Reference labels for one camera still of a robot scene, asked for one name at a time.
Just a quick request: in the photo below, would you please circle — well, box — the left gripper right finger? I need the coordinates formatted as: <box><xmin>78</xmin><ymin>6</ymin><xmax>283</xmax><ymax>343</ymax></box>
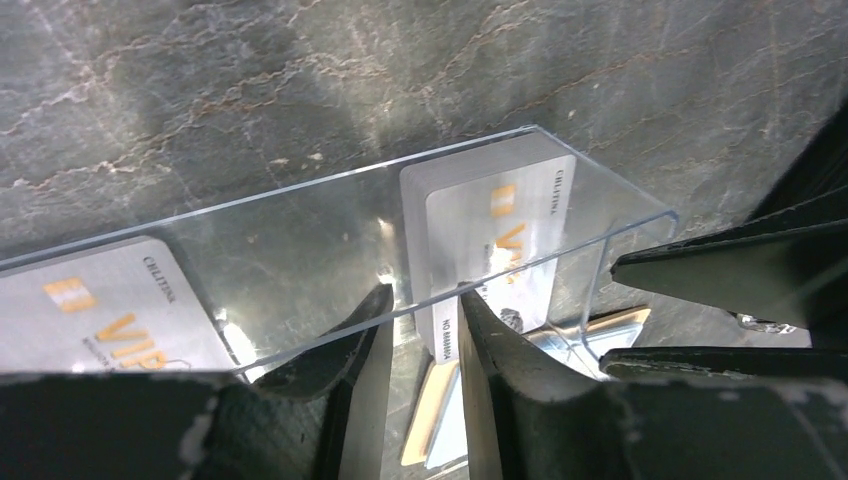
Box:
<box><xmin>458</xmin><ymin>287</ymin><xmax>847</xmax><ymax>479</ymax></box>

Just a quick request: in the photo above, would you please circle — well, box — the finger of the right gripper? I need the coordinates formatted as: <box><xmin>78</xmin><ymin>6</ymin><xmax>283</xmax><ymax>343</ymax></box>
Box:
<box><xmin>599</xmin><ymin>346</ymin><xmax>847</xmax><ymax>383</ymax></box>
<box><xmin>611</xmin><ymin>106</ymin><xmax>847</xmax><ymax>329</ymax></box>

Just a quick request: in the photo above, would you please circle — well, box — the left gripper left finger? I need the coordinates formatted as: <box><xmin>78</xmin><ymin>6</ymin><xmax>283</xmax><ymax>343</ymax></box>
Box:
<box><xmin>1</xmin><ymin>284</ymin><xmax>394</xmax><ymax>479</ymax></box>

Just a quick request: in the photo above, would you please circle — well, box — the tan leather card holder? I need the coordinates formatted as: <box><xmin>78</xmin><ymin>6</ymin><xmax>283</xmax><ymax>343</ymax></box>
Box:
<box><xmin>400</xmin><ymin>305</ymin><xmax>651</xmax><ymax>470</ymax></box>

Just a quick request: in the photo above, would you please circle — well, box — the clear acrylic card stand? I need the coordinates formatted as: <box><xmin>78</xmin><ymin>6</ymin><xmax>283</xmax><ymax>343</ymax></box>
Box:
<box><xmin>1</xmin><ymin>126</ymin><xmax>677</xmax><ymax>383</ymax></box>

